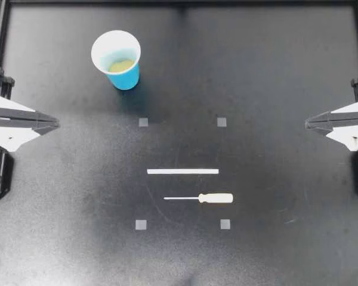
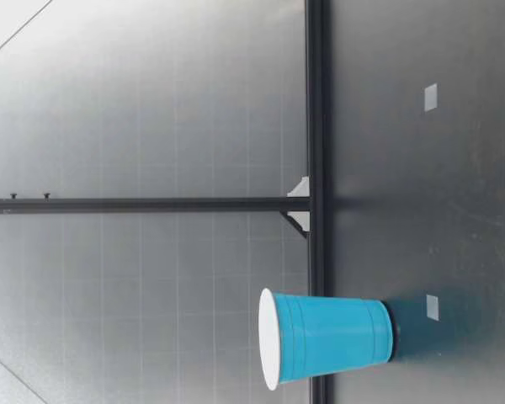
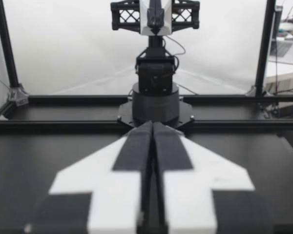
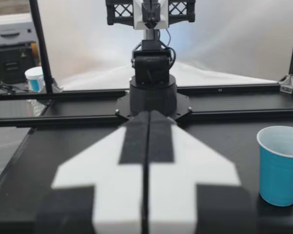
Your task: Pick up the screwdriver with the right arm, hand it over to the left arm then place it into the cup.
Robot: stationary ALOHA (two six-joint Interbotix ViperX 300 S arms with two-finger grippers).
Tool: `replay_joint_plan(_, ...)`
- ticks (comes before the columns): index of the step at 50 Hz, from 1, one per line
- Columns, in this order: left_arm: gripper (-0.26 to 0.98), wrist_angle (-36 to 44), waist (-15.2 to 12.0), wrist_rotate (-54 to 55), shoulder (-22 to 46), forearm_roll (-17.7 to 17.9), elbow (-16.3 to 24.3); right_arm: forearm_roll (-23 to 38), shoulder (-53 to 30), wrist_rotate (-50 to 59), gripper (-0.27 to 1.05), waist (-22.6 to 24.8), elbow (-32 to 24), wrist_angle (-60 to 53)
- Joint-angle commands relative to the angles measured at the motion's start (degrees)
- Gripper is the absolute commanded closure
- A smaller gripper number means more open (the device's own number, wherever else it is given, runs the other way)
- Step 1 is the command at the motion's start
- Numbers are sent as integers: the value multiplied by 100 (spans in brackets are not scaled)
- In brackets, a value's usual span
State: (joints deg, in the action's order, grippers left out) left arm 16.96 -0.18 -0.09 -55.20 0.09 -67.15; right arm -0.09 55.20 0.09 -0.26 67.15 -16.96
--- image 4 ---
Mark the white and blue tub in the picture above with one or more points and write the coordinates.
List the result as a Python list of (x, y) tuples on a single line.
[(35, 79)]

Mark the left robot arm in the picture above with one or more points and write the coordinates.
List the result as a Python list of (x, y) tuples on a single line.
[(150, 73)]

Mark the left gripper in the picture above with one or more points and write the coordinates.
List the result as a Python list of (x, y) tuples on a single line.
[(109, 14)]

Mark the blue cup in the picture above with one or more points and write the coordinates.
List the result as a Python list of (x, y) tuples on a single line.
[(278, 180)]

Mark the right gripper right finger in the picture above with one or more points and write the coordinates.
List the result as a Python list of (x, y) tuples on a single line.
[(180, 175)]

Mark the grey and black storage case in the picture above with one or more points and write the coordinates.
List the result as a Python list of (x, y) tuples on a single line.
[(9, 61)]

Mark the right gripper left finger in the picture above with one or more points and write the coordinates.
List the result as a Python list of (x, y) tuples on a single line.
[(112, 175)]

